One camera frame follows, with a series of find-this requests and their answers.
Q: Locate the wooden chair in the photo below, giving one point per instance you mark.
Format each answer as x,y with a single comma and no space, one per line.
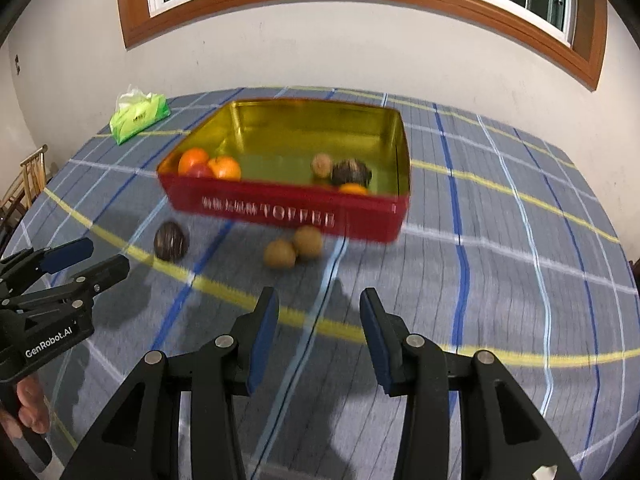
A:
32,165

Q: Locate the orange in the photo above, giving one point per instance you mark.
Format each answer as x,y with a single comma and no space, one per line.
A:
225,168
353,189
192,159

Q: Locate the red metal tin box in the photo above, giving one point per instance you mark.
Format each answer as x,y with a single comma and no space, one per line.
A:
300,210

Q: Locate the red tomato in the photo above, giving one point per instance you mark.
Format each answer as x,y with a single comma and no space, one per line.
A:
200,171

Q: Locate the plaid grey tablecloth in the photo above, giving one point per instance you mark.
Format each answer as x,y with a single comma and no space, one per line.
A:
500,270

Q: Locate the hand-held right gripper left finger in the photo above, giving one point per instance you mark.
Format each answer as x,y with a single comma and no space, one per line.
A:
264,345

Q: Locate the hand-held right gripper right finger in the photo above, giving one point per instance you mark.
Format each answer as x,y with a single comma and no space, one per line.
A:
375,345

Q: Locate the person's left hand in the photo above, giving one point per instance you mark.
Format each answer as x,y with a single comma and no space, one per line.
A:
32,405

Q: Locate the round brown fruit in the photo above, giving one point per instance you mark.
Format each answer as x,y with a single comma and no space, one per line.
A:
308,241
280,253
321,164

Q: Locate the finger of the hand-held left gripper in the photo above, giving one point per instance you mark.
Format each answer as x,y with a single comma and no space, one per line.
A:
107,269
67,255

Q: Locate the brown wooden window frame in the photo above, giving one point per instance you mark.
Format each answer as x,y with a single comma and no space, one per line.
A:
135,10

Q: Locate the green tissue pack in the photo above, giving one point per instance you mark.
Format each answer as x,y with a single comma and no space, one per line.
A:
137,117

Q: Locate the dark passion fruit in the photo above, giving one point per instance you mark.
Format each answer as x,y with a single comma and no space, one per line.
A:
351,171
171,241

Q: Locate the wall outlet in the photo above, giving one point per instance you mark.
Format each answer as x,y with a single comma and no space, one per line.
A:
17,64

